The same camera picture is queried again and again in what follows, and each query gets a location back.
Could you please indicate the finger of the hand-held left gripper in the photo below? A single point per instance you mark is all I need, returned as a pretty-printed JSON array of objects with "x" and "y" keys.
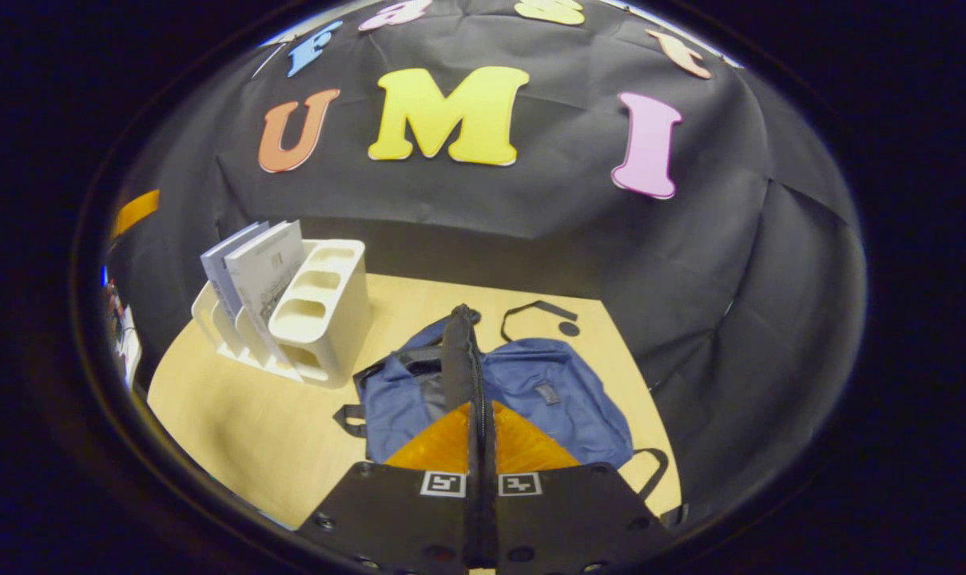
[{"x": 135, "y": 212}]

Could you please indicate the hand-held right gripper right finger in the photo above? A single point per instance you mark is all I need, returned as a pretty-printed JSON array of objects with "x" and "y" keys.
[{"x": 562, "y": 511}]

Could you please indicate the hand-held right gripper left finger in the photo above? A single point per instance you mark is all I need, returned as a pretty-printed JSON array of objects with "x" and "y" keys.
[{"x": 395, "y": 511}]

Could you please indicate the grey book with dark picture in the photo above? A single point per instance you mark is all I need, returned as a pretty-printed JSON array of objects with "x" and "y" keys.
[{"x": 219, "y": 267}]

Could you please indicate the blue schoolbag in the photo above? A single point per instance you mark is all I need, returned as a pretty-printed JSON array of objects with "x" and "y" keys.
[{"x": 562, "y": 399}]

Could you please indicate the white text-cover book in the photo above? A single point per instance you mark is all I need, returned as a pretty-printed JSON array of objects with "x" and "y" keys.
[{"x": 267, "y": 275}]

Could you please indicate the white bookshelf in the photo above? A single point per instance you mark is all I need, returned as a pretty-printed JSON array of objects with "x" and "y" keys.
[{"x": 331, "y": 319}]

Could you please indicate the white and blue background object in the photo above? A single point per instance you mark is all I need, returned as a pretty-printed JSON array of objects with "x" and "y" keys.
[{"x": 127, "y": 339}]

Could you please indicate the black round dot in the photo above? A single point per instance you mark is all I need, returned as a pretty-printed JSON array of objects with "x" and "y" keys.
[{"x": 569, "y": 328}]

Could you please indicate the thin white rod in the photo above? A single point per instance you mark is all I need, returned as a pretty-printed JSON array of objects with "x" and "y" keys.
[{"x": 267, "y": 61}]

